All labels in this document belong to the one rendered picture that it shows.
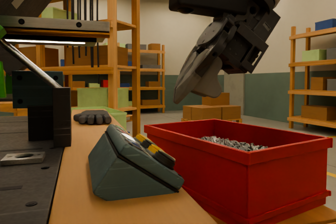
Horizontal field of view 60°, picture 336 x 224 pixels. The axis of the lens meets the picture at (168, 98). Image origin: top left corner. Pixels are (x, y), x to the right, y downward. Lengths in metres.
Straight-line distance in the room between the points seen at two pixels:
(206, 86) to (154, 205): 0.21
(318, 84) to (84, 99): 4.67
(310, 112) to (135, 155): 6.37
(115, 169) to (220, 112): 6.41
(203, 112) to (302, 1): 3.48
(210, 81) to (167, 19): 9.92
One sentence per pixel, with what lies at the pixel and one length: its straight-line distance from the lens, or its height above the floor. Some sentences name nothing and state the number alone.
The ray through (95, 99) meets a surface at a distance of 3.19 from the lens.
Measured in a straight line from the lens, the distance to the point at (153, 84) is 9.39.
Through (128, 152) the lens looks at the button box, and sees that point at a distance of 0.30.
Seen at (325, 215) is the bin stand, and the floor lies 0.80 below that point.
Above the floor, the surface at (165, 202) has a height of 0.90.
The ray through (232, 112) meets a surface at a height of 0.31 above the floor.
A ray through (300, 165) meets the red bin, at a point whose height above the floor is 0.88.
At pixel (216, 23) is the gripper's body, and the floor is 1.11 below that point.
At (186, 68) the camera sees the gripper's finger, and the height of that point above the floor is 1.04.
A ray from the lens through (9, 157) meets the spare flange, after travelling 0.49.
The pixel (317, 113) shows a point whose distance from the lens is 6.51.
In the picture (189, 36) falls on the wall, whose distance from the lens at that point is 10.58.
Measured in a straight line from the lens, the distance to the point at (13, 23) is 0.57.
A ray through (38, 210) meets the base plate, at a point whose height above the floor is 0.90.
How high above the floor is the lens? 1.02
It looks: 3 degrees down
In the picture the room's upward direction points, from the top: straight up
